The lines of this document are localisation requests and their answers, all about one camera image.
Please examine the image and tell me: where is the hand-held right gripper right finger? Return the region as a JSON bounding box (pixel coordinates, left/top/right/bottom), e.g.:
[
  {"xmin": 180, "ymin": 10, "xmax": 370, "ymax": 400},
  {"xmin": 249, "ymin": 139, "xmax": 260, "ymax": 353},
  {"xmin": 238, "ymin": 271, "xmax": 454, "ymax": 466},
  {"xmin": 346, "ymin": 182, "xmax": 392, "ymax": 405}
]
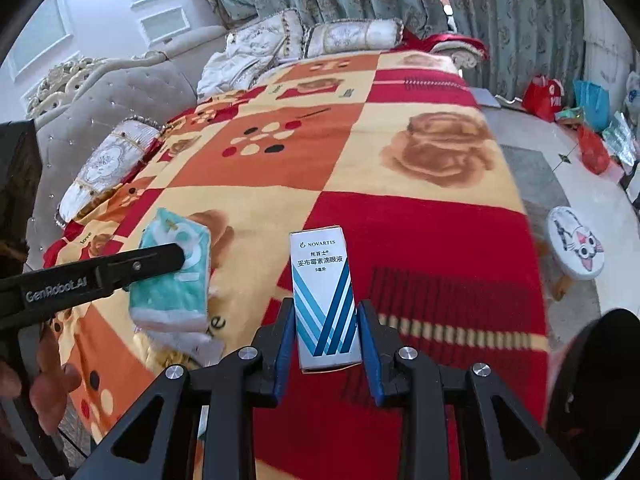
[{"xmin": 357, "ymin": 299, "xmax": 581, "ymax": 480}]

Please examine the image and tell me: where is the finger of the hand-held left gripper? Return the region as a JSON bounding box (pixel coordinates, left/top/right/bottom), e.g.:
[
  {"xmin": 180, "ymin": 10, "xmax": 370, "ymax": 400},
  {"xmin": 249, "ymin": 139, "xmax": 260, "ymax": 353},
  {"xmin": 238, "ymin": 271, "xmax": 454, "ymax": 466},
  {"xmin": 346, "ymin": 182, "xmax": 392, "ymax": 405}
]
[{"xmin": 92, "ymin": 242, "xmax": 190, "ymax": 295}]

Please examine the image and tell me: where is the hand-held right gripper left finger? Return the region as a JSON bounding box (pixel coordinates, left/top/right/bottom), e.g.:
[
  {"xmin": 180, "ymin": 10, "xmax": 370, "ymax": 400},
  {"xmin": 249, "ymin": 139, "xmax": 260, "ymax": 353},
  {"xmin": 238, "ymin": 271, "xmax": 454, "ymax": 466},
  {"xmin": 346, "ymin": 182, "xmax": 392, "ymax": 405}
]
[{"xmin": 87, "ymin": 297, "xmax": 297, "ymax": 480}]

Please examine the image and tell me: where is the green white tissue packet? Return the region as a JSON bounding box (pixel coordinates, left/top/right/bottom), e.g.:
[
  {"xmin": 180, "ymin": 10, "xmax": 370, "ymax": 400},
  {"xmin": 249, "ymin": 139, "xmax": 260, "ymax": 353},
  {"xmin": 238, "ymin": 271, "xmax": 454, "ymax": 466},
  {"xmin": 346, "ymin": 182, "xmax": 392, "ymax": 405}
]
[{"xmin": 129, "ymin": 208, "xmax": 212, "ymax": 333}]

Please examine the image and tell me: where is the white blue striped medicine box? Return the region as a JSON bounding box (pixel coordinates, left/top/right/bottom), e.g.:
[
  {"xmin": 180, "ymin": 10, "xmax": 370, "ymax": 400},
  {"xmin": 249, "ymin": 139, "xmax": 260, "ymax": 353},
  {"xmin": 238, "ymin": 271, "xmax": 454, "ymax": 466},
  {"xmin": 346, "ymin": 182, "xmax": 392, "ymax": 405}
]
[{"xmin": 290, "ymin": 227, "xmax": 363, "ymax": 373}]

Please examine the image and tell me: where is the black round trash bin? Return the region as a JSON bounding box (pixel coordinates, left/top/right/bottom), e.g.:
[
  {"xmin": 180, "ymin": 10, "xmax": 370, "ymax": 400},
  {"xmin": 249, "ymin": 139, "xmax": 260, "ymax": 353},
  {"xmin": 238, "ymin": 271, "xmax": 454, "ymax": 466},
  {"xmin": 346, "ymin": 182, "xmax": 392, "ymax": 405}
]
[{"xmin": 545, "ymin": 307, "xmax": 640, "ymax": 480}]

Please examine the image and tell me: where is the person's left hand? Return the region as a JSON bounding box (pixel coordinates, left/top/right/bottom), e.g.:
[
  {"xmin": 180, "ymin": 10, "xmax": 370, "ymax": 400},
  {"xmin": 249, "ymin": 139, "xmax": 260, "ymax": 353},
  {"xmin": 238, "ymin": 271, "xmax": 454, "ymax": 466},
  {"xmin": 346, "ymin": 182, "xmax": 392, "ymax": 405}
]
[{"xmin": 0, "ymin": 327, "xmax": 83, "ymax": 436}]

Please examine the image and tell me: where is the beaded white embroidered cushion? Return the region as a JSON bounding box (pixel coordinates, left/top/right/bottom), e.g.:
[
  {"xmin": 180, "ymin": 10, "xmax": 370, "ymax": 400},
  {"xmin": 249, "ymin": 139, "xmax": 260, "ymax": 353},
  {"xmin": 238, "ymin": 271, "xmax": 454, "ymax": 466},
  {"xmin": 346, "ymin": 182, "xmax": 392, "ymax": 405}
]
[{"xmin": 55, "ymin": 117, "xmax": 161, "ymax": 226}]

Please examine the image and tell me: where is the dark cloth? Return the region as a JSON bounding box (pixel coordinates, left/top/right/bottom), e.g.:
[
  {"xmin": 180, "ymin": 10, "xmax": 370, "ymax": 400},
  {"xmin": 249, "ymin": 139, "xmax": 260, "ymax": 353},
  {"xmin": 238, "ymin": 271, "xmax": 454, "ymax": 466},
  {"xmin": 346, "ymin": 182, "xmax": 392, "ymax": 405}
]
[{"xmin": 0, "ymin": 122, "xmax": 43, "ymax": 273}]

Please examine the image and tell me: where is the red orange printed blanket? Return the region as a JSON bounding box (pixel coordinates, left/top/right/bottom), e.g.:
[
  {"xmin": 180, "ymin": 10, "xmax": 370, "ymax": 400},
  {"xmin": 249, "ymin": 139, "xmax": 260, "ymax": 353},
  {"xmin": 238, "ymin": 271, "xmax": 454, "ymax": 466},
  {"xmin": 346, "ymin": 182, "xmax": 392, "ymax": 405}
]
[{"xmin": 42, "ymin": 47, "xmax": 553, "ymax": 480}]

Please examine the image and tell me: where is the grey tufted sofa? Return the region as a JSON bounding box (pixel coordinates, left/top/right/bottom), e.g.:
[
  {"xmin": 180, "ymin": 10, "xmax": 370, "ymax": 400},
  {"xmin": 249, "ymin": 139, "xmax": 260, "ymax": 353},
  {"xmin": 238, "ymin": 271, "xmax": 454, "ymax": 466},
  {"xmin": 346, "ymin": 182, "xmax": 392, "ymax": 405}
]
[{"xmin": 25, "ymin": 25, "xmax": 231, "ymax": 271}]

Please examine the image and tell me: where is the cat print round stool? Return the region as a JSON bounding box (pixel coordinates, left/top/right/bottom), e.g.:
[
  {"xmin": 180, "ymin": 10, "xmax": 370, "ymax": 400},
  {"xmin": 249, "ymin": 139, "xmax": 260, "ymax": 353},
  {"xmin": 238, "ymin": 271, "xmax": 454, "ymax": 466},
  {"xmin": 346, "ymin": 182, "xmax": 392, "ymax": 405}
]
[{"xmin": 545, "ymin": 206, "xmax": 606, "ymax": 301}]

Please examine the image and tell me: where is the grey floor mat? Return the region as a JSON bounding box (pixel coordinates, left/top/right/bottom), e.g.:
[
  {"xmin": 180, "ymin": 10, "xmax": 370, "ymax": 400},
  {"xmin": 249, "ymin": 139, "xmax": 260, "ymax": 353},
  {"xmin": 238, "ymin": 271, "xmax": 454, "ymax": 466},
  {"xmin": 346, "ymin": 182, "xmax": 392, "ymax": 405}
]
[{"xmin": 495, "ymin": 144, "xmax": 556, "ymax": 281}]

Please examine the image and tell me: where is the grey flat box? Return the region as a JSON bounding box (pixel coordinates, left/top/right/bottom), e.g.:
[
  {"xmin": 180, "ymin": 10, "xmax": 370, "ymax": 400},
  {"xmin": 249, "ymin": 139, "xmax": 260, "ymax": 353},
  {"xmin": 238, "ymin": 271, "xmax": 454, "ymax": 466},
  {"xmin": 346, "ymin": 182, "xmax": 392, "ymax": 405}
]
[{"xmin": 472, "ymin": 87, "xmax": 502, "ymax": 109}]

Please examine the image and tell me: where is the embroidered bolster cushion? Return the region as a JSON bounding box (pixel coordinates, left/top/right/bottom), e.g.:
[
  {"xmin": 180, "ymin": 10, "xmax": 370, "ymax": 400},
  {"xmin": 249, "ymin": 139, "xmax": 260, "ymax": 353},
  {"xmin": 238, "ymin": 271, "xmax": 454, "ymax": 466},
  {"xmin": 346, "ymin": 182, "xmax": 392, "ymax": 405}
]
[{"xmin": 302, "ymin": 17, "xmax": 405, "ymax": 58}]

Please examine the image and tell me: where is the knotted red plastic bag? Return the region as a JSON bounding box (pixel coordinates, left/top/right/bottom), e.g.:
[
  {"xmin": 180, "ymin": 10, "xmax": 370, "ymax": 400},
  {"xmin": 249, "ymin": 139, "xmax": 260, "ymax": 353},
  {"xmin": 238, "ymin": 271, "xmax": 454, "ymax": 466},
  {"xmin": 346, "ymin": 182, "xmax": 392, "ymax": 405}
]
[{"xmin": 577, "ymin": 125, "xmax": 612, "ymax": 175}]

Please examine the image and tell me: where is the red shopping bag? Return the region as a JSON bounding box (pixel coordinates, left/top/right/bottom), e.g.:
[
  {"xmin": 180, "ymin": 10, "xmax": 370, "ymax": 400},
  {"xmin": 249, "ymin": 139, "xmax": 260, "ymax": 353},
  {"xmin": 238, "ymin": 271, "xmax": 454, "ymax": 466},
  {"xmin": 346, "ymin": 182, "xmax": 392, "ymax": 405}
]
[{"xmin": 521, "ymin": 75, "xmax": 565, "ymax": 123}]

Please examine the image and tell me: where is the red satin cloth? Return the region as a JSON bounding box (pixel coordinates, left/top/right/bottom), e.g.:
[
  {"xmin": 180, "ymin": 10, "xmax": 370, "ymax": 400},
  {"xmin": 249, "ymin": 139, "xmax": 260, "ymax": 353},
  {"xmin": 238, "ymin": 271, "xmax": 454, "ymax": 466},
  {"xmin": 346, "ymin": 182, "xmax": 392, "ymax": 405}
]
[{"xmin": 400, "ymin": 30, "xmax": 488, "ymax": 68}]

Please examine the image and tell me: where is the silvery foil bag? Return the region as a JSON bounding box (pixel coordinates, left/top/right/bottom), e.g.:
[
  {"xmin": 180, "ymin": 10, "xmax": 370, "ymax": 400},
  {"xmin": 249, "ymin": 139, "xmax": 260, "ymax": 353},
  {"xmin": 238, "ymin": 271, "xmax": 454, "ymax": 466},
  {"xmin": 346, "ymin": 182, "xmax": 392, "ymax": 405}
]
[{"xmin": 602, "ymin": 112, "xmax": 637, "ymax": 166}]

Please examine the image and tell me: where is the blue shopping bag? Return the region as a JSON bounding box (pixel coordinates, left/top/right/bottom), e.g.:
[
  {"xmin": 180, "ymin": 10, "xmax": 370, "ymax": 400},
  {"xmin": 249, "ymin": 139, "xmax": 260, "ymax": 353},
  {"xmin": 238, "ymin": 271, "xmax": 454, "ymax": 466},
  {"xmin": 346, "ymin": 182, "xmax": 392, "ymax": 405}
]
[{"xmin": 572, "ymin": 80, "xmax": 611, "ymax": 128}]

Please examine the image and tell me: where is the white blue printed plastic bag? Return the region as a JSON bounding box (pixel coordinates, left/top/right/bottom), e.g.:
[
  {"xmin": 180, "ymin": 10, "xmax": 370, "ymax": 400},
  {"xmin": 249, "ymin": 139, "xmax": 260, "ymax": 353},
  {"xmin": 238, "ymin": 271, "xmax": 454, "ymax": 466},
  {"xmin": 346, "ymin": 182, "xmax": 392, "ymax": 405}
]
[{"xmin": 625, "ymin": 71, "xmax": 640, "ymax": 113}]

